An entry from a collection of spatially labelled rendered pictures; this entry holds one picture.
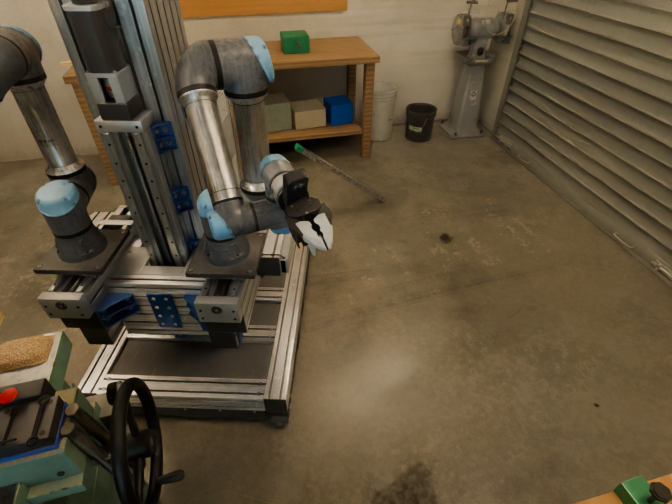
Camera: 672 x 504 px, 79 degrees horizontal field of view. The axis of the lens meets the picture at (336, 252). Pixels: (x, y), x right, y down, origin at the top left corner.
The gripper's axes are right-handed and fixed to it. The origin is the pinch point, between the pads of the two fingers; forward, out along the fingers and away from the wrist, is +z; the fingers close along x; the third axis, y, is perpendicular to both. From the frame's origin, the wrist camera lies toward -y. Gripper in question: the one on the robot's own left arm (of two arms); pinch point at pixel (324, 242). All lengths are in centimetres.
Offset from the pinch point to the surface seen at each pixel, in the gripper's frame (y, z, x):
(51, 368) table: 24, -20, 64
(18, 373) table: 23, -21, 71
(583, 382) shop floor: 141, 4, -108
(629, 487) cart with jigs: 73, 48, -53
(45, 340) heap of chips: 23, -28, 65
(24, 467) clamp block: 19, 5, 64
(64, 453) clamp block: 19, 6, 57
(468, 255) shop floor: 143, -93, -115
